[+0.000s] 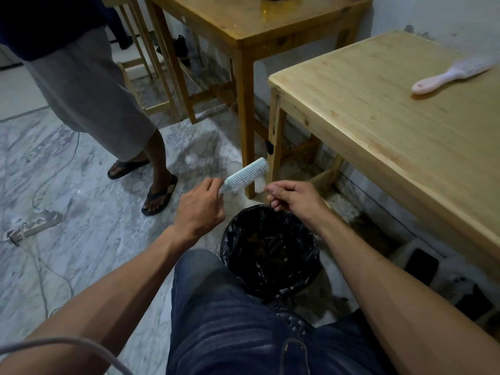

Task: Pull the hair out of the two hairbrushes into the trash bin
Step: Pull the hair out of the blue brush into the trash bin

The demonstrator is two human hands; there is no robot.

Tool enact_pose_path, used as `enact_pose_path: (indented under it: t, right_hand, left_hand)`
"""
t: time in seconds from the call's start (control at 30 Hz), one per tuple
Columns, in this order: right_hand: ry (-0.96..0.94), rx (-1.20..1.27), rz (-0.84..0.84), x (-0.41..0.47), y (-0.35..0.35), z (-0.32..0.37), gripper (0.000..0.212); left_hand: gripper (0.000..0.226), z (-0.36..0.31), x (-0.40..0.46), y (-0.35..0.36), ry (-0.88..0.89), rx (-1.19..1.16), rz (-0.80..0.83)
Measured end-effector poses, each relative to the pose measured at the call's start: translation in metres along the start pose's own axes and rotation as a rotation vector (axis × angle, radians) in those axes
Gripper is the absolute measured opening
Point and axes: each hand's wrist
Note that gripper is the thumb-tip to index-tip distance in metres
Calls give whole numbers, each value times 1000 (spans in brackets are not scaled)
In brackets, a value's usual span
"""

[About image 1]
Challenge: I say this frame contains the person's left hand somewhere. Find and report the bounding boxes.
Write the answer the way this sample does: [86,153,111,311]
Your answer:
[171,177,227,246]

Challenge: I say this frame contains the white floor cable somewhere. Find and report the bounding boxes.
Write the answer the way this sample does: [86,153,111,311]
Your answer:
[15,237,75,321]

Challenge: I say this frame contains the dark wooden table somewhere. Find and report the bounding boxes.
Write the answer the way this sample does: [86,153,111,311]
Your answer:
[142,0,374,199]

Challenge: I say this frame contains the white plastic stool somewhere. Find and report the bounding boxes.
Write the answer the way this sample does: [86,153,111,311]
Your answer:
[390,236,500,329]

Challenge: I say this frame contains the bin with black bag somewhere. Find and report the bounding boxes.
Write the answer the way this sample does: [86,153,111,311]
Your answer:
[220,204,321,303]

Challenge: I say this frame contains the person's right forearm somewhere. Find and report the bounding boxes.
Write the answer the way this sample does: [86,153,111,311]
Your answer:
[316,218,500,375]

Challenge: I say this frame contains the person's black woven shoe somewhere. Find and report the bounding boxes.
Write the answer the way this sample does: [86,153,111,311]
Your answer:
[269,296,315,336]

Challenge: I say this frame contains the light blue hairbrush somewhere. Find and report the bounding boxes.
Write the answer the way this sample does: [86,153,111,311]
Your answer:
[218,157,270,196]

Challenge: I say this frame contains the person's blue jeans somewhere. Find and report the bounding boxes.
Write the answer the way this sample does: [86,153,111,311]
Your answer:
[166,248,399,375]

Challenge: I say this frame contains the pink hairbrush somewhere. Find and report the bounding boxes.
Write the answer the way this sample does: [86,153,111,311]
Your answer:
[411,55,495,95]

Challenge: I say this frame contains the white power strip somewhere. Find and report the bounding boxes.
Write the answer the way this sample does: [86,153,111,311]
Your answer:
[6,209,65,246]

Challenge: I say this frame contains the person's right hand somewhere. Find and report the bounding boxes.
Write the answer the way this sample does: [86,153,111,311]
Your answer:
[265,180,333,235]

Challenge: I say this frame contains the grey headset cable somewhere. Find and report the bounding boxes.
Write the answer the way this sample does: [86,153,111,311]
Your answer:
[0,336,135,375]

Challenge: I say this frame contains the black sandal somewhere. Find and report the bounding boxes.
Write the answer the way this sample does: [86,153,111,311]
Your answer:
[107,158,151,181]
[141,174,179,217]

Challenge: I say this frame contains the person's left forearm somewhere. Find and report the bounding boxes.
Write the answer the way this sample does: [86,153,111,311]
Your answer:
[0,226,200,375]

